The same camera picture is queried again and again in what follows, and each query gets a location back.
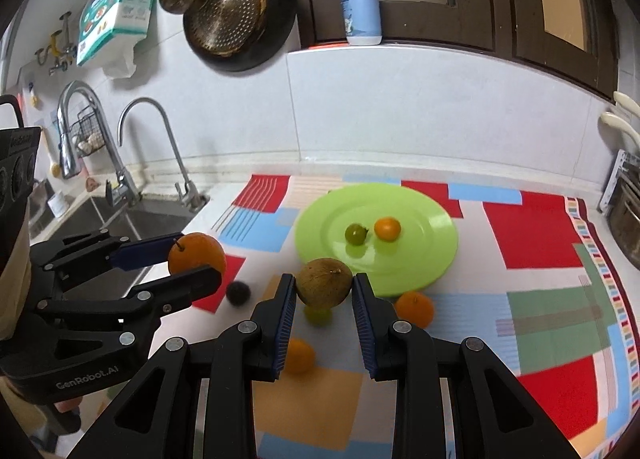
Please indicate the thin gooseneck faucet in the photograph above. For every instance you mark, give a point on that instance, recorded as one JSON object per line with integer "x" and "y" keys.
{"x": 165, "y": 119}

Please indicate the stainless steel sink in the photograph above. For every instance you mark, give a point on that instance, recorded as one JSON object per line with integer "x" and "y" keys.
{"x": 100, "y": 219}

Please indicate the dark purple fruit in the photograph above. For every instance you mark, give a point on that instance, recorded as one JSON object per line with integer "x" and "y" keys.
{"x": 238, "y": 292}

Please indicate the stainless steel pot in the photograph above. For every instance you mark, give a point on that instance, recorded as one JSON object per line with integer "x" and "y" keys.
{"x": 627, "y": 224}

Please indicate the colourful patchwork tablecloth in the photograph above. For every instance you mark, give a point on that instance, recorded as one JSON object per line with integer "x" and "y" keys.
{"x": 530, "y": 239}

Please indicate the black frying pan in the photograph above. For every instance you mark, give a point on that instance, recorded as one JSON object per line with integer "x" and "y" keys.
{"x": 275, "y": 4}

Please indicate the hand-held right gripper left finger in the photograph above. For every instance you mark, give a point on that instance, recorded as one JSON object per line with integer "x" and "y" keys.
{"x": 283, "y": 324}

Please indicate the brass strainer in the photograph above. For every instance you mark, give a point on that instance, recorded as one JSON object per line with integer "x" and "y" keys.
{"x": 225, "y": 14}

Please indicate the wall hooks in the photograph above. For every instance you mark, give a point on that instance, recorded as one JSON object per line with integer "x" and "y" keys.
{"x": 55, "y": 46}

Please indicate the teal paper towel package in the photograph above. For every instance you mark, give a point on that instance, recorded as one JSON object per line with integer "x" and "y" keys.
{"x": 112, "y": 14}

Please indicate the metal dish rack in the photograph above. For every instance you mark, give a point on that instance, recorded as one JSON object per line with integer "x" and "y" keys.
{"x": 617, "y": 174}

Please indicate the large chrome faucet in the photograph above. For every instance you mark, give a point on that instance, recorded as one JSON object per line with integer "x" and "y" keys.
{"x": 70, "y": 99}

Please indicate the person's left forearm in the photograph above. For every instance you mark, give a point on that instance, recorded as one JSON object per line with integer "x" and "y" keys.
{"x": 11, "y": 284}

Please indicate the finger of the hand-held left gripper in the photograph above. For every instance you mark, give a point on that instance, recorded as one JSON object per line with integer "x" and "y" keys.
{"x": 145, "y": 251}
{"x": 190, "y": 281}

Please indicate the small green fruit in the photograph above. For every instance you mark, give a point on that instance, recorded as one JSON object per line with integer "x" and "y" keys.
{"x": 317, "y": 317}
{"x": 356, "y": 233}

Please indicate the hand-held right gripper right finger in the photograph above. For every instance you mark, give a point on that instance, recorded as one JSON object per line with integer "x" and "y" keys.
{"x": 361, "y": 329}

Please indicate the small orange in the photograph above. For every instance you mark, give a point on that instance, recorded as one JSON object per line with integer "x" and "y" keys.
{"x": 415, "y": 309}
{"x": 301, "y": 356}
{"x": 387, "y": 229}

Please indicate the brown kiwi fruit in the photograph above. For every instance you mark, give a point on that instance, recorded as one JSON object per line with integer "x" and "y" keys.
{"x": 324, "y": 284}

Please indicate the large orange with stem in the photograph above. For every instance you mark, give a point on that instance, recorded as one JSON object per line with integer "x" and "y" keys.
{"x": 197, "y": 251}

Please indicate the green plate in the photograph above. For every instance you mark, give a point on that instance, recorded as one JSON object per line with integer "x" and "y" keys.
{"x": 415, "y": 249}

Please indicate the person's left hand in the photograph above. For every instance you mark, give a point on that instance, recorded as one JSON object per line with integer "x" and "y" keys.
{"x": 67, "y": 406}

